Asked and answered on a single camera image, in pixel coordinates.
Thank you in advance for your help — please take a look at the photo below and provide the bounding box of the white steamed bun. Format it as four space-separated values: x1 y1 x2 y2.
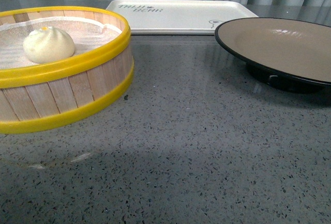
23 26 75 64

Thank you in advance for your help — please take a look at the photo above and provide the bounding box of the black and tan plate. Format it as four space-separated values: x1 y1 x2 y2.
215 18 330 94

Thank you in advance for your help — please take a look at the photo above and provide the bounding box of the white rectangular tray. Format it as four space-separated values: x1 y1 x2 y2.
107 0 257 35

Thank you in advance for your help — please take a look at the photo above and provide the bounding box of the white mesh steamer cloth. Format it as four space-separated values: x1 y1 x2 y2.
1 17 121 69

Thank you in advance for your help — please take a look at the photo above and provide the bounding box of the yellow rimmed bamboo steamer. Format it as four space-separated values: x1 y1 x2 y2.
1 6 134 134

